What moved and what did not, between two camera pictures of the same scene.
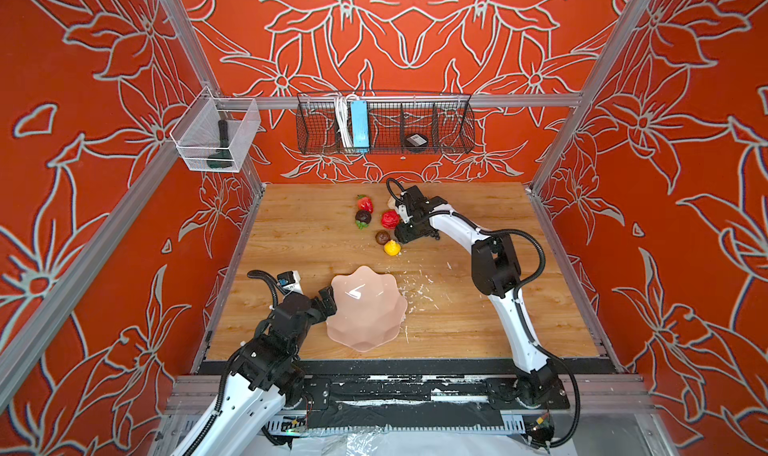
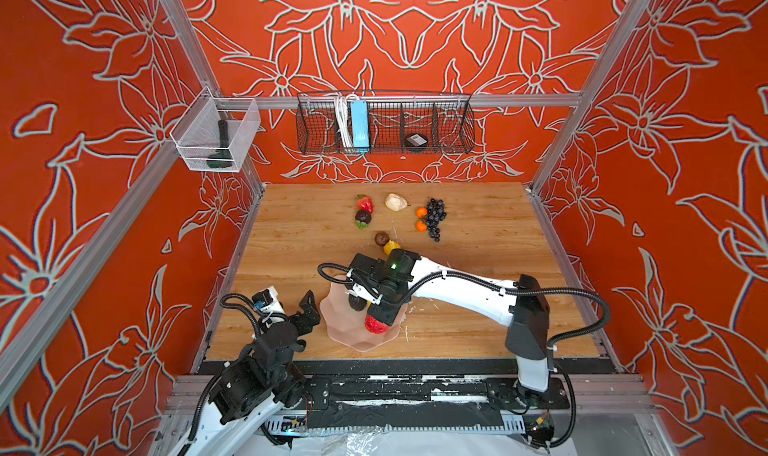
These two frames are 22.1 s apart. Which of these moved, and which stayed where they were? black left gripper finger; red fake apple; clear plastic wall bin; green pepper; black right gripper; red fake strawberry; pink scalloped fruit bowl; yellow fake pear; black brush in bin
Moved: red fake apple; black right gripper; black left gripper finger
Stayed: red fake strawberry; yellow fake pear; green pepper; clear plastic wall bin; black brush in bin; pink scalloped fruit bowl
